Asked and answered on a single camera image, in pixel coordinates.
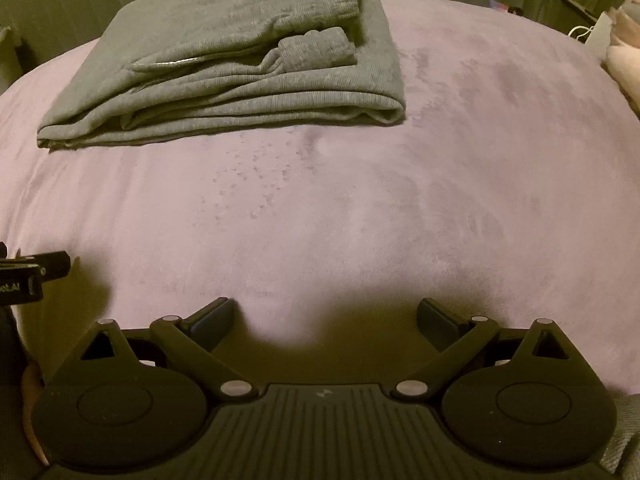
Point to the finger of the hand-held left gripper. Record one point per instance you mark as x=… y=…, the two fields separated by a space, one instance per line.
x=54 y=264

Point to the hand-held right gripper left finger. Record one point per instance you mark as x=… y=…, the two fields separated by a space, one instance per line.
x=214 y=329

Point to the pink fleece blanket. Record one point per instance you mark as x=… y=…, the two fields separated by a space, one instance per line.
x=380 y=185

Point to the white bag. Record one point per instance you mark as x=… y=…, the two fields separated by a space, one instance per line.
x=600 y=32

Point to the grey pants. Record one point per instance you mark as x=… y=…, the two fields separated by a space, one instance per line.
x=225 y=65

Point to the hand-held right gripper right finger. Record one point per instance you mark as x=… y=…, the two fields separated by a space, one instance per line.
x=442 y=329

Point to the grey knit garment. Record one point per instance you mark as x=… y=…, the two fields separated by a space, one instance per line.
x=622 y=440

